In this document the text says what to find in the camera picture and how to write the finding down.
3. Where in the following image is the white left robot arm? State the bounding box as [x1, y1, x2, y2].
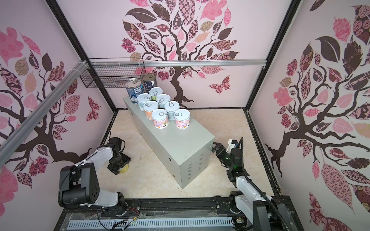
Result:
[58, 137, 131, 216]

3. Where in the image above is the silver diagonal aluminium bar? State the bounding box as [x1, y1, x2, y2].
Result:
[1, 60, 89, 166]

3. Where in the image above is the pale blue small can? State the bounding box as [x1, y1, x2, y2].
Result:
[164, 101, 180, 120]

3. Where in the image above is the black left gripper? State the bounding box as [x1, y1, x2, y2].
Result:
[106, 152, 131, 175]

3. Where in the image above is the white slotted cable duct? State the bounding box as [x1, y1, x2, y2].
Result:
[62, 217, 235, 231]

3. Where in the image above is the yellow label small can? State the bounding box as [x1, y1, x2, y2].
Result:
[119, 164, 129, 174]

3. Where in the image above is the teal label small can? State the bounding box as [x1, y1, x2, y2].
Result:
[137, 93, 152, 111]

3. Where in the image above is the light green small can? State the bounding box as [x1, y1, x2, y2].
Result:
[148, 87, 163, 101]

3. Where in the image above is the silver aluminium crossbar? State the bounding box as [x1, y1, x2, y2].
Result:
[91, 59, 267, 67]

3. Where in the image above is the dark blue tall can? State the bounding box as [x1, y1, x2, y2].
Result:
[142, 73, 157, 92]

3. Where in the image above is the black aluminium frame rail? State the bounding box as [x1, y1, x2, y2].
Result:
[54, 195, 303, 231]

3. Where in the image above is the grey metal cabinet counter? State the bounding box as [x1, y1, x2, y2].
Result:
[123, 97, 215, 188]

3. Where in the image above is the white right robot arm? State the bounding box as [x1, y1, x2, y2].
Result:
[212, 140, 292, 231]

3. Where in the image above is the orange label small can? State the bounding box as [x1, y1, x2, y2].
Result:
[144, 101, 159, 120]

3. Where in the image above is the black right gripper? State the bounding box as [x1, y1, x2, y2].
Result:
[210, 141, 234, 171]

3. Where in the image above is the pink label small can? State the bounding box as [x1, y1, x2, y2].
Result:
[151, 109, 169, 129]

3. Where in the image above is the pink floral small can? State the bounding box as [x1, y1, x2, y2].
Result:
[174, 109, 191, 129]

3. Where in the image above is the black wire mesh basket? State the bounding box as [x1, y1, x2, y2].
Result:
[80, 58, 148, 88]

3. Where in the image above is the blue white label can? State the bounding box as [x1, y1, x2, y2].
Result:
[125, 78, 145, 104]

